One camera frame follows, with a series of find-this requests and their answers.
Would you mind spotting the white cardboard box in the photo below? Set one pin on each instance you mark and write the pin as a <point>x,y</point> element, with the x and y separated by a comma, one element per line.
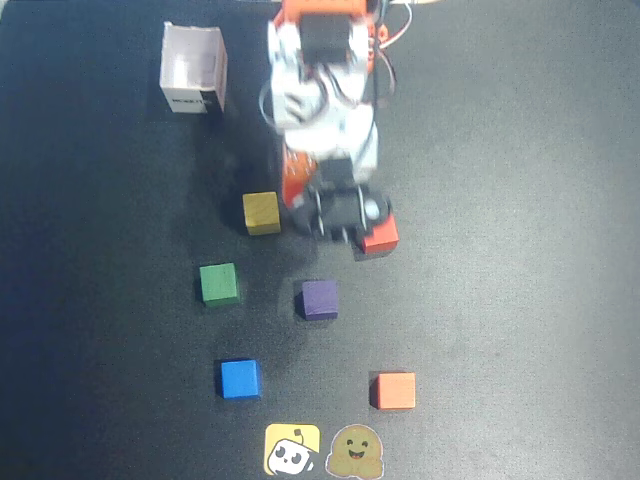
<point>192,65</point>

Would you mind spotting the green cube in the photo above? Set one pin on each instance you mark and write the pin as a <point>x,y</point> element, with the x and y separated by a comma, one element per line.
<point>219,284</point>

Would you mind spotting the purple cube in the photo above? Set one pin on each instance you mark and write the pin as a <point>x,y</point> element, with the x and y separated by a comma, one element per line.
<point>320,299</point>

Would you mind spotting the orange cube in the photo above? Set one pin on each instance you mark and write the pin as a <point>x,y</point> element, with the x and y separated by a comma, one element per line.
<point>395,390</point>

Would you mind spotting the yellow robot mascot sticker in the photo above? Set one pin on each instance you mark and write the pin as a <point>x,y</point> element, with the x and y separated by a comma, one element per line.
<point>292,450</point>

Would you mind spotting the orange and white robot arm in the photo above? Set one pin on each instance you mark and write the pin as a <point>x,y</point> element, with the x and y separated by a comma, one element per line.
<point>320,7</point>

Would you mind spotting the red cube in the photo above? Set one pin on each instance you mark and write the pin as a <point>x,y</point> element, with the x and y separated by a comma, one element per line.
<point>384,241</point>

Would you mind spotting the yellow cube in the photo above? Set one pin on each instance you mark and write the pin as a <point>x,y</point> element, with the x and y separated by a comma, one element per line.
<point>261,212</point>

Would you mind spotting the hugging face emoji sticker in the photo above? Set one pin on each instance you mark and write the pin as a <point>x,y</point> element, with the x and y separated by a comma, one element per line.
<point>355,450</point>

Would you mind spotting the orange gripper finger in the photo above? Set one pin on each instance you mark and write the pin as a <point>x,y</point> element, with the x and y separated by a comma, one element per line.
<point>292,175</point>

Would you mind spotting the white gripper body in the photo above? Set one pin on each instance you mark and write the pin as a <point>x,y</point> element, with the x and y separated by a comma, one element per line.
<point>341,209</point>

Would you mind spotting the black table mat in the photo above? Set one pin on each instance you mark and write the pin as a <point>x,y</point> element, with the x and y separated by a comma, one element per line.
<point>500,250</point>

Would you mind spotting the orange robot base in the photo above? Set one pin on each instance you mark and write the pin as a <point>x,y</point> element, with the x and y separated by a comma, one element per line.
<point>377,35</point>

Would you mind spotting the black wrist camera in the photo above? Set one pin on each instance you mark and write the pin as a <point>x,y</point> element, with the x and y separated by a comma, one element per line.
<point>345,210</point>

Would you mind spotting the blue cube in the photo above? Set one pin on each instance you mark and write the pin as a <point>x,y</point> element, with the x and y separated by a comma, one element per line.
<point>240,378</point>

